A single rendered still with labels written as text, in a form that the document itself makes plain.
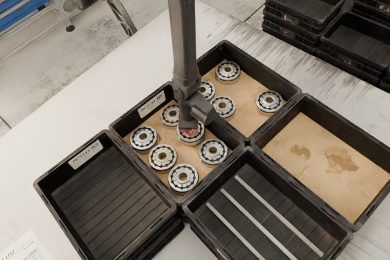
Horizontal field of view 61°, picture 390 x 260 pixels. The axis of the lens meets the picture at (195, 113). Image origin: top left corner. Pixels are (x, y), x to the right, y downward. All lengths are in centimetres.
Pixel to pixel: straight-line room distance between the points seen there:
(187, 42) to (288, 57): 90
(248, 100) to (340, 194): 47
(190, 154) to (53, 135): 66
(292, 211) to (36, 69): 237
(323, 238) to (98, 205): 73
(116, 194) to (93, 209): 9
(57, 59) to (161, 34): 135
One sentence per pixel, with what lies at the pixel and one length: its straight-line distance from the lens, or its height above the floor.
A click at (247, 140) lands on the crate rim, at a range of 112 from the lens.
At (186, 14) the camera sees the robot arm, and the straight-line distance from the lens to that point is 80.
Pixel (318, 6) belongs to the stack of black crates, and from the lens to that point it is 232.
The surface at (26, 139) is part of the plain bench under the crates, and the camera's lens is 164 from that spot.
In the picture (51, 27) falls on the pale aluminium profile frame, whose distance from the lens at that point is 308.
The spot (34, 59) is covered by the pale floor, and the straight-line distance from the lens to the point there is 309.
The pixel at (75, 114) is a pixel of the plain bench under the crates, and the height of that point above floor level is 70.
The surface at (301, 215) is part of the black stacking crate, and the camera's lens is 115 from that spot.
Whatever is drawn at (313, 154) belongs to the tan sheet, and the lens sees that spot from 124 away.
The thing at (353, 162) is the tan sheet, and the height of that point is 83.
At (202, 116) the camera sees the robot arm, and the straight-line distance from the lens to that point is 100.
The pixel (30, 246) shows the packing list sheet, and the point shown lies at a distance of 142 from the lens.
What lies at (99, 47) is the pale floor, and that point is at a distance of 292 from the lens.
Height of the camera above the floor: 191
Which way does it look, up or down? 56 degrees down
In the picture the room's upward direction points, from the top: 9 degrees counter-clockwise
